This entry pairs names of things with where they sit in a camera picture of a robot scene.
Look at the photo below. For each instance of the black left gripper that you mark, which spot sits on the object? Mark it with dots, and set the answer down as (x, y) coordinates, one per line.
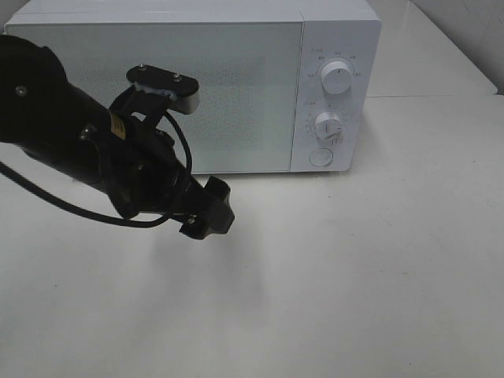
(140, 159)

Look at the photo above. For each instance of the white timer knob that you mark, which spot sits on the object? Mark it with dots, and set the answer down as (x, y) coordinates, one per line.
(328, 126)

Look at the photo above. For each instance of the white microwave door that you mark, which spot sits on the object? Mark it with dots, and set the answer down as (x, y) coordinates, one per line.
(247, 75)

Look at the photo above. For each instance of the upper white power knob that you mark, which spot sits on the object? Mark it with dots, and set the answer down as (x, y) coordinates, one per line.
(336, 76)

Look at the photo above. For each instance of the white microwave oven body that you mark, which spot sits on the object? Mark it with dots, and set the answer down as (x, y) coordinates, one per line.
(330, 29)

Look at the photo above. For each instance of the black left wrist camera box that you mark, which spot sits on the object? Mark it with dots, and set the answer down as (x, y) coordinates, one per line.
(180, 91)

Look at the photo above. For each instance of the round white door button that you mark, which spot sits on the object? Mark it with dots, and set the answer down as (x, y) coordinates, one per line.
(321, 157)

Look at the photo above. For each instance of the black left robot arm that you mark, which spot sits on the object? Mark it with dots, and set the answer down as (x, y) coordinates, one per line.
(42, 114)

